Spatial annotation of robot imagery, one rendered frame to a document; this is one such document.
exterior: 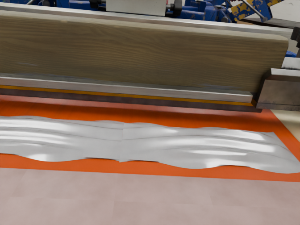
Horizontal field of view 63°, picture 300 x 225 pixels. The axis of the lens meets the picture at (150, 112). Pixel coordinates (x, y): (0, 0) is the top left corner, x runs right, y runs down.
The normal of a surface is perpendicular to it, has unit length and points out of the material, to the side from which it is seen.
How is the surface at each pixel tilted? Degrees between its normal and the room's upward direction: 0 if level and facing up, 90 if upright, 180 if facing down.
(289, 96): 90
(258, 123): 0
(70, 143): 28
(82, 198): 0
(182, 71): 90
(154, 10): 90
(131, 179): 0
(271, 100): 90
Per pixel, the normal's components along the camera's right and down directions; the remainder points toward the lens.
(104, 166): 0.09, -0.88
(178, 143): 0.19, -0.50
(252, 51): 0.02, 0.47
